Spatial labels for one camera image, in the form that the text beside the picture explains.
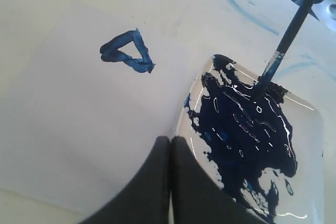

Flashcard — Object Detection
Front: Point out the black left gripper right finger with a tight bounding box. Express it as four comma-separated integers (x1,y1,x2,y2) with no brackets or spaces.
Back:
170,136,263,223

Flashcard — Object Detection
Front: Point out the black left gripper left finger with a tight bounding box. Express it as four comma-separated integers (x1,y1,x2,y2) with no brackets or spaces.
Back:
82,136,170,224

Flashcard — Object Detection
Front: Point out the black paintbrush with blue tip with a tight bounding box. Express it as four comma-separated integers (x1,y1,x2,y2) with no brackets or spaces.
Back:
253,0,314,101

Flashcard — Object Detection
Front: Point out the white square plate blue paint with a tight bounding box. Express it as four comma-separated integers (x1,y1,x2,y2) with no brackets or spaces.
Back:
176,54,324,223

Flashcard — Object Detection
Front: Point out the white paper sheet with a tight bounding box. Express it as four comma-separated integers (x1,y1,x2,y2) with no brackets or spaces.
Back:
1,4,190,214

